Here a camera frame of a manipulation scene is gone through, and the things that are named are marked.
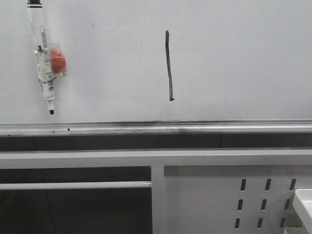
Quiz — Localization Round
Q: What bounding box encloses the white plastic bin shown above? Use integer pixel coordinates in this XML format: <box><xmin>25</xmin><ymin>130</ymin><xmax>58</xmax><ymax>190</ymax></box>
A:
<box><xmin>292</xmin><ymin>189</ymin><xmax>312</xmax><ymax>234</ymax></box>

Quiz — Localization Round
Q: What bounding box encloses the red round magnet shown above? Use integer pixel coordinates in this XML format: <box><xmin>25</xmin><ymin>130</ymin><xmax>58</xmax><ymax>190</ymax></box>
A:
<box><xmin>49</xmin><ymin>42</ymin><xmax>67</xmax><ymax>78</ymax></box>

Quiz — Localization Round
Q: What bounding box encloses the white whiteboard marker pen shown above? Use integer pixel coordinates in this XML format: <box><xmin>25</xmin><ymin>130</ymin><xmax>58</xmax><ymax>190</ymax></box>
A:
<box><xmin>27</xmin><ymin>0</ymin><xmax>55</xmax><ymax>115</ymax></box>

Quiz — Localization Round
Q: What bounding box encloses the large white whiteboard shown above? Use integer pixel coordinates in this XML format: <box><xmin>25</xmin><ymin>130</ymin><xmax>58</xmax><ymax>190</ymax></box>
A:
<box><xmin>0</xmin><ymin>0</ymin><xmax>312</xmax><ymax>123</ymax></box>

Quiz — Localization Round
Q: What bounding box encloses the aluminium whiteboard tray rail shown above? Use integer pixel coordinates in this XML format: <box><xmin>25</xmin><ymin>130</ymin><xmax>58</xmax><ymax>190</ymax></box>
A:
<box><xmin>0</xmin><ymin>120</ymin><xmax>312</xmax><ymax>137</ymax></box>

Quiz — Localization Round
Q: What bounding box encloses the white metal pegboard frame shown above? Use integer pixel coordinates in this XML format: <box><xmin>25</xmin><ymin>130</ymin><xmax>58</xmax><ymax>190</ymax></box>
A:
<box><xmin>0</xmin><ymin>149</ymin><xmax>312</xmax><ymax>234</ymax></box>

